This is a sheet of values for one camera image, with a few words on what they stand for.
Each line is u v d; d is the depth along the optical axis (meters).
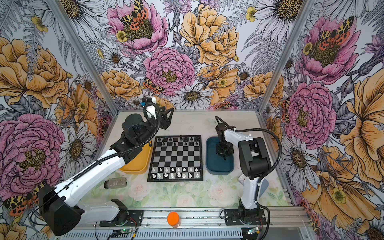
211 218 0.76
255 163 0.52
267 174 0.51
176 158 0.94
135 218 0.73
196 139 1.02
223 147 0.85
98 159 0.48
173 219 0.67
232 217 0.74
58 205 0.38
